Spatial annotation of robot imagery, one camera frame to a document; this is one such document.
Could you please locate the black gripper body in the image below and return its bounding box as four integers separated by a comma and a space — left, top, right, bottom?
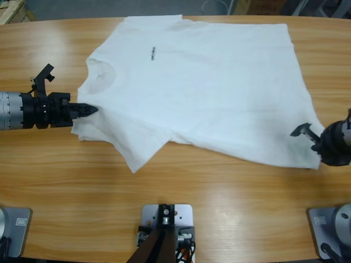
303, 120, 351, 167
19, 92, 75, 129

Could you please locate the white t-shirt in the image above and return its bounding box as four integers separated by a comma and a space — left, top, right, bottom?
70, 14, 326, 174

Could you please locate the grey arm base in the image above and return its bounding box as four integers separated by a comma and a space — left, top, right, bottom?
306, 202, 351, 260
0, 207, 33, 259

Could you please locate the light wooden pallet stack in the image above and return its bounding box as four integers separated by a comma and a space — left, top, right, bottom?
0, 0, 36, 25

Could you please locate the brown cardboard box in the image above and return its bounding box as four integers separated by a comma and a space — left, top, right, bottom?
237, 0, 288, 14

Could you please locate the black base cable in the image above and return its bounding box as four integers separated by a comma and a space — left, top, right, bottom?
0, 237, 13, 258
320, 242, 343, 263

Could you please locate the grey metal frame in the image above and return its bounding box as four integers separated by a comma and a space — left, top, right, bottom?
290, 0, 351, 20

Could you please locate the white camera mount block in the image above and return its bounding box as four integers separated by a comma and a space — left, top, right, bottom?
137, 203, 197, 263

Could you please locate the dark brown camera post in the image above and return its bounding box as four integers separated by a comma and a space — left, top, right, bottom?
128, 204, 177, 263

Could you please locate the thin white wire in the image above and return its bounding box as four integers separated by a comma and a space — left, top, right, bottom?
202, 0, 229, 14

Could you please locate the black orange cable tangle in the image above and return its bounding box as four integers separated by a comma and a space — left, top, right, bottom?
175, 241, 197, 263

